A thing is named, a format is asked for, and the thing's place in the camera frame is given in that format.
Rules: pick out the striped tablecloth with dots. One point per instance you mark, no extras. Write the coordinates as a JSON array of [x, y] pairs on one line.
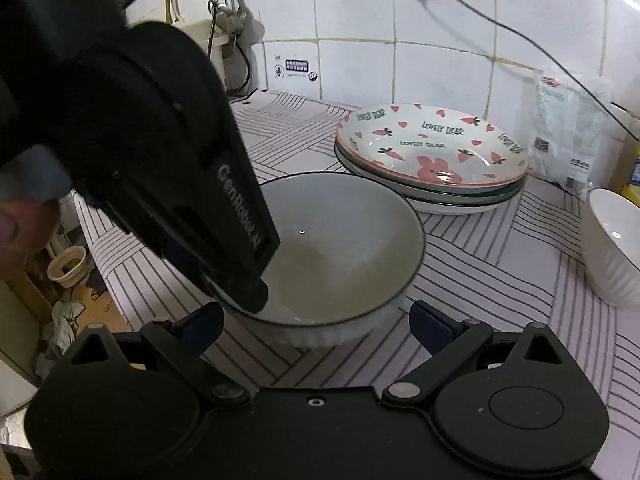
[[500, 270]]

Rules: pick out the person's left hand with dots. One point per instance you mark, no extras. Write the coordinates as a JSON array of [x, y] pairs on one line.
[[25, 235]]

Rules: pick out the small wall sticker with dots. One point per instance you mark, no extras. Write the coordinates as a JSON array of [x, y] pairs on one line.
[[296, 66]]

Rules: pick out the cream round floor object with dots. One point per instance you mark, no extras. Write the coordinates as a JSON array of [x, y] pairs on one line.
[[67, 265]]

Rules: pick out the white ribbed bowl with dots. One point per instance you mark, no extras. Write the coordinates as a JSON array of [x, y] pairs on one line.
[[615, 260], [340, 250]]

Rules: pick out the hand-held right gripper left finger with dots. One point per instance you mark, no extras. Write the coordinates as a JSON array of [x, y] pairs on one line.
[[202, 325]]

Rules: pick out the white salt bag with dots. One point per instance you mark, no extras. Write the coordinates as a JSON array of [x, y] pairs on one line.
[[565, 135]]

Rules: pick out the white rice cooker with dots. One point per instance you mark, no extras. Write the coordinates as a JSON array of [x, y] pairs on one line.
[[197, 30]]

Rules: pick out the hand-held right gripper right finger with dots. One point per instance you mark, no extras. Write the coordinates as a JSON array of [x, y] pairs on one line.
[[430, 327]]

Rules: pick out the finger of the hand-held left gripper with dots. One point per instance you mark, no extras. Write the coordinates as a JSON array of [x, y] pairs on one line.
[[180, 260], [247, 295]]

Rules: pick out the pink rabbit print plate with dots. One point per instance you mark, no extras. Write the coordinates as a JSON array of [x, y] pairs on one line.
[[430, 160]]

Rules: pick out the large yellow label bottle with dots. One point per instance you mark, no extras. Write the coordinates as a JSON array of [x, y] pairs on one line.
[[632, 170]]

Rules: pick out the grey floor cloth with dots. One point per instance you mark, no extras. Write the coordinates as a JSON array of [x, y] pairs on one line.
[[62, 325]]

